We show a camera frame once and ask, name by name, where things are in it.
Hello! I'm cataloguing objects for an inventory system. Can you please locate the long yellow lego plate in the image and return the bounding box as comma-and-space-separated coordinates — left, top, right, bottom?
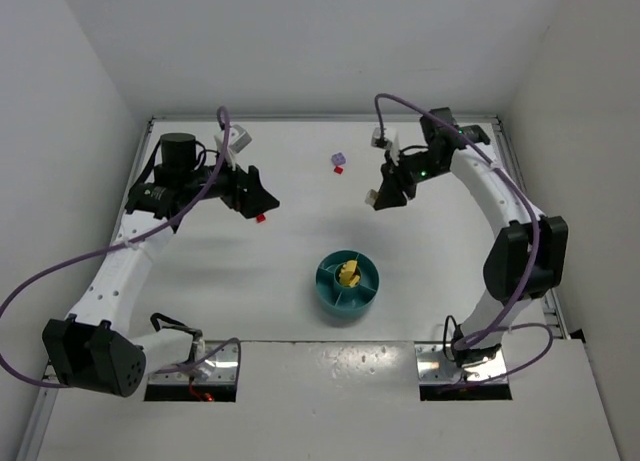
338, 274, 361, 288

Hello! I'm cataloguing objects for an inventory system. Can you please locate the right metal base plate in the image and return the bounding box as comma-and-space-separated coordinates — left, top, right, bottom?
414, 343, 507, 386

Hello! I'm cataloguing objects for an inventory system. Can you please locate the metal base plate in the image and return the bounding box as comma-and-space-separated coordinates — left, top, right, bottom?
148, 341, 241, 387
414, 343, 507, 386

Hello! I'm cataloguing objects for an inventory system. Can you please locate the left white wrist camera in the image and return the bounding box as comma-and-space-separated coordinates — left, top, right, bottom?
214, 124, 252, 164

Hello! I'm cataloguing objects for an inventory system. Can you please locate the lavender lego brick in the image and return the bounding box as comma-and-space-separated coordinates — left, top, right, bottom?
331, 152, 346, 167

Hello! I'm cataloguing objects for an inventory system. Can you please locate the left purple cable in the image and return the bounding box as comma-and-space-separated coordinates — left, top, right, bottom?
0, 105, 242, 389

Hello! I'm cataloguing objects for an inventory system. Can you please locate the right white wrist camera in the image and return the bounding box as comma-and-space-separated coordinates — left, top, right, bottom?
371, 127, 400, 165

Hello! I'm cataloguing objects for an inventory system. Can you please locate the small yellow lego brick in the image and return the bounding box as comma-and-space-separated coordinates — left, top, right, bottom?
339, 260, 359, 278

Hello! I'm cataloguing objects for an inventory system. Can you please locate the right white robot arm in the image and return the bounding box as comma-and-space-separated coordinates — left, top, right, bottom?
367, 108, 569, 367

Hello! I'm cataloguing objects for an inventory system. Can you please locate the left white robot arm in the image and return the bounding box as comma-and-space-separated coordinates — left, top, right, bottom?
42, 124, 280, 397

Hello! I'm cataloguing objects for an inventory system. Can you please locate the teal divided round container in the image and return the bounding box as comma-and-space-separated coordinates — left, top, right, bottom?
315, 250, 380, 320

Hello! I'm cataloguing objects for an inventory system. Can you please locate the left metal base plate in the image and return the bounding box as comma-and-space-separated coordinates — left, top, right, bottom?
148, 341, 241, 387

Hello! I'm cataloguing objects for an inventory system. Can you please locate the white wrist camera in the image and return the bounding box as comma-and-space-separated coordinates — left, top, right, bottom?
214, 124, 252, 164
371, 127, 400, 165

